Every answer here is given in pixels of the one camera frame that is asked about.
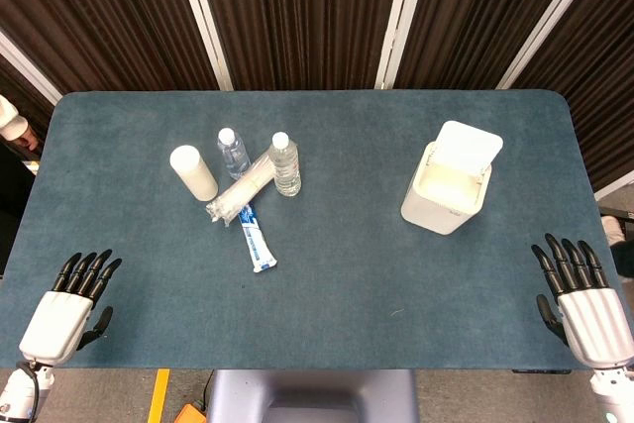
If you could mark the white bin with lid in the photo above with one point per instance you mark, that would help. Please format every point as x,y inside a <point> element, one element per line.
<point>451,178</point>

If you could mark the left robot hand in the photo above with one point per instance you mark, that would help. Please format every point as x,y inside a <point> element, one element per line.
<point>57,316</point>

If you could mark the black table control panel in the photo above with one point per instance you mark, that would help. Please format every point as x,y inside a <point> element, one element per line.
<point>541,371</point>

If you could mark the yellow floor tape strip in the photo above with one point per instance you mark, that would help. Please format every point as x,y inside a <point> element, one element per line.
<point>159,395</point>

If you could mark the plastic-wrapped paper cup stack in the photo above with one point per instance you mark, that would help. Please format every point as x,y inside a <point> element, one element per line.
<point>240,192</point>

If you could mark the person in white sleeve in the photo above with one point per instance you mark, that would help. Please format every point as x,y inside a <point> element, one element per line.
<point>15,126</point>

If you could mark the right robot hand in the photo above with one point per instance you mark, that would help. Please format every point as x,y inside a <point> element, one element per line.
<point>589,316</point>

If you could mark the blue white toothpaste tube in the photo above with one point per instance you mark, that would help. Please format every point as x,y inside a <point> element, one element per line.
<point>255,242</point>

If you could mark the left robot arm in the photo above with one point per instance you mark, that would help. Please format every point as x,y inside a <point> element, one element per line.
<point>20,391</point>

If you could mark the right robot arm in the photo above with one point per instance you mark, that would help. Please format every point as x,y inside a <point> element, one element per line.
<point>611,393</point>

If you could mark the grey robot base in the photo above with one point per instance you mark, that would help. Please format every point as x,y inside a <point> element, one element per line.
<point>309,395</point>

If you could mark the white cylindrical cup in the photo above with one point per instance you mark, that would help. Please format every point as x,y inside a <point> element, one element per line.
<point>193,173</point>

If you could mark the orange device on floor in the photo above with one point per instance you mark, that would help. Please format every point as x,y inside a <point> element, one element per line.
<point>190,414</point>

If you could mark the small clear water bottle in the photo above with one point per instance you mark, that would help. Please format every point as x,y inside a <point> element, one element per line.
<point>232,153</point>

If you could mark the tall clear water bottle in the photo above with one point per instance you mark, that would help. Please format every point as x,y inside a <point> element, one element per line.
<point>286,165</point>

